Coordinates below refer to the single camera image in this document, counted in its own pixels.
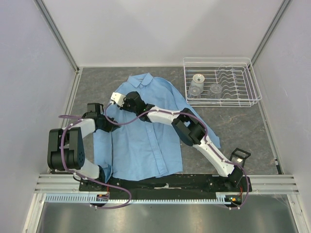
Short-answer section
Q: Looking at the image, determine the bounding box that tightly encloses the light blue button shirt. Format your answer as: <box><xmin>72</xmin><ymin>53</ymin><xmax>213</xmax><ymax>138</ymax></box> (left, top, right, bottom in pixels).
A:
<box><xmin>93</xmin><ymin>74</ymin><xmax>221</xmax><ymax>182</ymax></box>

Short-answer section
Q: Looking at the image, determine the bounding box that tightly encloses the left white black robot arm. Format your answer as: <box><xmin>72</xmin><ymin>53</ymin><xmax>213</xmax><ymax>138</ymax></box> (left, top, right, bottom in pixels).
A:
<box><xmin>47</xmin><ymin>112</ymin><xmax>120</xmax><ymax>191</ymax></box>

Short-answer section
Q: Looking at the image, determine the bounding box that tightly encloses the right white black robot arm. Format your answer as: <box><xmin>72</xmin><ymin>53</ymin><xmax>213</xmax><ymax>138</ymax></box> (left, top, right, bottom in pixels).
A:
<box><xmin>112</xmin><ymin>92</ymin><xmax>243</xmax><ymax>191</ymax></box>

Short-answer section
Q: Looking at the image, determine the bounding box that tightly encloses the clear glass lying left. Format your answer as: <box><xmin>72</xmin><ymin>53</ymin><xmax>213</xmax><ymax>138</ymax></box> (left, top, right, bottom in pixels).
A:
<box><xmin>187</xmin><ymin>86</ymin><xmax>202</xmax><ymax>99</ymax></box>

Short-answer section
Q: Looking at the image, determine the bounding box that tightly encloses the clear glass lying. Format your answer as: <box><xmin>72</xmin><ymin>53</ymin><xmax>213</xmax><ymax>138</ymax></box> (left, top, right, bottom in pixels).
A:
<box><xmin>207</xmin><ymin>83</ymin><xmax>223</xmax><ymax>99</ymax></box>
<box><xmin>187</xmin><ymin>86</ymin><xmax>202</xmax><ymax>99</ymax></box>

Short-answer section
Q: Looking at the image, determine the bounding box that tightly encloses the clear glass with gold base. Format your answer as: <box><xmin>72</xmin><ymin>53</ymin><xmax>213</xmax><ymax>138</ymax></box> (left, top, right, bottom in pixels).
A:
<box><xmin>190</xmin><ymin>73</ymin><xmax>205</xmax><ymax>91</ymax></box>

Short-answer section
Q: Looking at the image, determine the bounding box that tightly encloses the clear glass lying right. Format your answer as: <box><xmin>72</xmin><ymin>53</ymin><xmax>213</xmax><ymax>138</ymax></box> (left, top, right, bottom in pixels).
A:
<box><xmin>207</xmin><ymin>83</ymin><xmax>223</xmax><ymax>99</ymax></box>

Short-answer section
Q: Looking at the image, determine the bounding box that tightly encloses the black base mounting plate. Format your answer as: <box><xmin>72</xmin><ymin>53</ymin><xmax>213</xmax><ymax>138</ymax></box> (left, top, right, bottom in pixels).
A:
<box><xmin>79</xmin><ymin>173</ymin><xmax>253</xmax><ymax>201</ymax></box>

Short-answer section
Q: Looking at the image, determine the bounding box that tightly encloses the small black framed stand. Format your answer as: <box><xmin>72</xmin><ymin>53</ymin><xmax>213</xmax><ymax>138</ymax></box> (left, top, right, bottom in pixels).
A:
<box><xmin>230</xmin><ymin>148</ymin><xmax>251</xmax><ymax>167</ymax></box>

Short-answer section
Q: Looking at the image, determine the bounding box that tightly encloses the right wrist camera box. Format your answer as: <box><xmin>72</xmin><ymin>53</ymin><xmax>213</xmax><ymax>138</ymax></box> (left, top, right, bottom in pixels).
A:
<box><xmin>110</xmin><ymin>92</ymin><xmax>126</xmax><ymax>107</ymax></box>

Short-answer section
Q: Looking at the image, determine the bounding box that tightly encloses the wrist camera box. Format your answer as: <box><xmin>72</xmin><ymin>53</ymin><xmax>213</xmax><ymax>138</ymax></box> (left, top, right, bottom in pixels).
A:
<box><xmin>86</xmin><ymin>103</ymin><xmax>104</xmax><ymax>118</ymax></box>
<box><xmin>110</xmin><ymin>92</ymin><xmax>126</xmax><ymax>107</ymax></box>

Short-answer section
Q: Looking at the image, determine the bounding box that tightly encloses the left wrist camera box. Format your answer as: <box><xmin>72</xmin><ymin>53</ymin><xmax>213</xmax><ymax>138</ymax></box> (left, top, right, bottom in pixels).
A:
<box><xmin>86</xmin><ymin>103</ymin><xmax>104</xmax><ymax>118</ymax></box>

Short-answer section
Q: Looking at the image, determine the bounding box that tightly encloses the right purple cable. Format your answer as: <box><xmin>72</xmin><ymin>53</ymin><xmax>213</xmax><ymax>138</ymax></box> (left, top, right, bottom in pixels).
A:
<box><xmin>104</xmin><ymin>101</ymin><xmax>251</xmax><ymax>211</ymax></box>

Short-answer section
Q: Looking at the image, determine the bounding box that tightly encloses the aluminium front rail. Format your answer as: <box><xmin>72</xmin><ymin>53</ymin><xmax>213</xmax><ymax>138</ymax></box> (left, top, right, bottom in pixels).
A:
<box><xmin>34</xmin><ymin>174</ymin><xmax>299</xmax><ymax>195</ymax></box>

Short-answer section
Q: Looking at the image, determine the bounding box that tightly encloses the slotted grey cable duct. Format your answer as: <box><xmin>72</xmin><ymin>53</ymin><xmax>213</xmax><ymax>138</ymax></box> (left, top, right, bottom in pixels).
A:
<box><xmin>45</xmin><ymin>193</ymin><xmax>237</xmax><ymax>204</ymax></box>

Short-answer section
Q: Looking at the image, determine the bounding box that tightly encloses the white wire dish rack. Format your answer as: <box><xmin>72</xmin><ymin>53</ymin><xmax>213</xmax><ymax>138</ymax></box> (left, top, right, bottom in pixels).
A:
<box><xmin>183</xmin><ymin>57</ymin><xmax>262</xmax><ymax>107</ymax></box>

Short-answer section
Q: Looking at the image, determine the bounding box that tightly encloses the left aluminium frame post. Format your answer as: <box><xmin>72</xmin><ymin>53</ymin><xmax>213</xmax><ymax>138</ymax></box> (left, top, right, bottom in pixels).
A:
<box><xmin>34</xmin><ymin>0</ymin><xmax>80</xmax><ymax>73</ymax></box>

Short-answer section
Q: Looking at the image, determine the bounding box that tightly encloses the aluminium frame post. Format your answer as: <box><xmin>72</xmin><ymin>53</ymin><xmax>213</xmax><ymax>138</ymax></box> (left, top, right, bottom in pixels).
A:
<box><xmin>251</xmin><ymin>0</ymin><xmax>292</xmax><ymax>65</ymax></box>
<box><xmin>34</xmin><ymin>0</ymin><xmax>80</xmax><ymax>73</ymax></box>

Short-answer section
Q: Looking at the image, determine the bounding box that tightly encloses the right aluminium frame post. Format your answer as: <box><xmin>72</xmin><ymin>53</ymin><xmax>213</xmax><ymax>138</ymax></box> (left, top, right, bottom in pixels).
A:
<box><xmin>251</xmin><ymin>0</ymin><xmax>292</xmax><ymax>65</ymax></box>

